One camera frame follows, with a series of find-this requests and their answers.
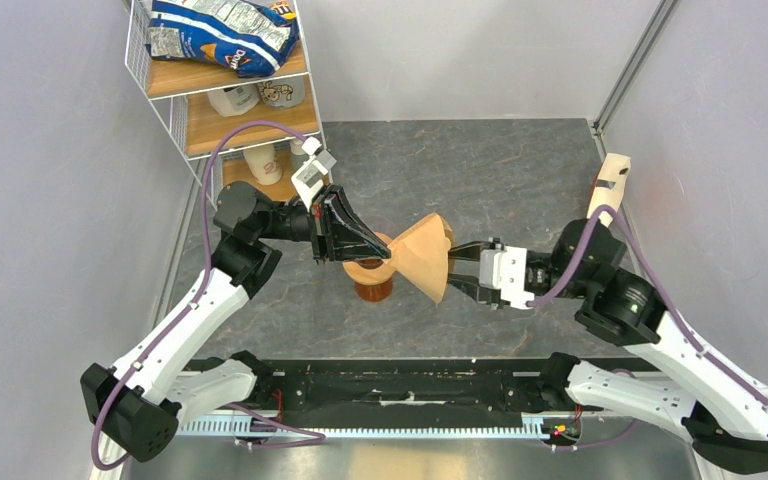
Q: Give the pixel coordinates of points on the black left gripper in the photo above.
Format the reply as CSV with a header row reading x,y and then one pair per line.
x,y
337,231

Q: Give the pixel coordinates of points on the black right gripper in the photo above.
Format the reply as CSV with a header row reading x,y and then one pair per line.
x,y
471,286

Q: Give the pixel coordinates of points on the round wooden dripper collar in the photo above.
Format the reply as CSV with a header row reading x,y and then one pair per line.
x,y
368,275

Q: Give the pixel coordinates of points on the brown paper coffee filter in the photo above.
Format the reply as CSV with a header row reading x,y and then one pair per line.
x,y
420,255

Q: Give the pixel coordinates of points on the amber glass carafe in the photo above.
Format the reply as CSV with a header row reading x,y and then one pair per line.
x,y
374,293

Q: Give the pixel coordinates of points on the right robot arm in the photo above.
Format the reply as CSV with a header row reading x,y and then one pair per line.
x,y
707,401

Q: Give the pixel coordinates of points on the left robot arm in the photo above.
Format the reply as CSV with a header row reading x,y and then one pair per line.
x,y
140,401

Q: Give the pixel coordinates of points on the brown coffee filter holder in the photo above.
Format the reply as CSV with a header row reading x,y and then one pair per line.
x,y
609,184

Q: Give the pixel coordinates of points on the green spray bottle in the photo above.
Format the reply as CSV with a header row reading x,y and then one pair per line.
x,y
296,148

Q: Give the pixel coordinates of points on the white paper cup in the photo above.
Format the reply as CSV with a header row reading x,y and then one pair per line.
x,y
263,164

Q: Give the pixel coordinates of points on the cartoon print white cup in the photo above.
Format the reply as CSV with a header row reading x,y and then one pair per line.
x,y
283,93

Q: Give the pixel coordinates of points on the white jug bottle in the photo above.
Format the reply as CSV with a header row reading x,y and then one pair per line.
x,y
233,101

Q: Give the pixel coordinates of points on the blue Doritos chip bag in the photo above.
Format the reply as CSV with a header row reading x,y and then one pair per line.
x,y
252,40

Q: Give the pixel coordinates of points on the yellow M&M's candy bag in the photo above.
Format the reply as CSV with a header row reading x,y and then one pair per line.
x,y
283,9

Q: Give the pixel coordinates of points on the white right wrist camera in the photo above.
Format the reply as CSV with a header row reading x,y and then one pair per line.
x,y
514,291

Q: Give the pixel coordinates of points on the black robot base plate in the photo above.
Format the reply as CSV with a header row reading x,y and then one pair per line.
x,y
406,393

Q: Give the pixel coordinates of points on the white wire shelf rack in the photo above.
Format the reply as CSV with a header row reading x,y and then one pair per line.
x,y
178,91

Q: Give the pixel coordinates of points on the slotted cable duct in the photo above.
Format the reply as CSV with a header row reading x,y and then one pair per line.
x,y
237,424

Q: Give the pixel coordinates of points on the aluminium frame rail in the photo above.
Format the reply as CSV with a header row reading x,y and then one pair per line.
x,y
641,51

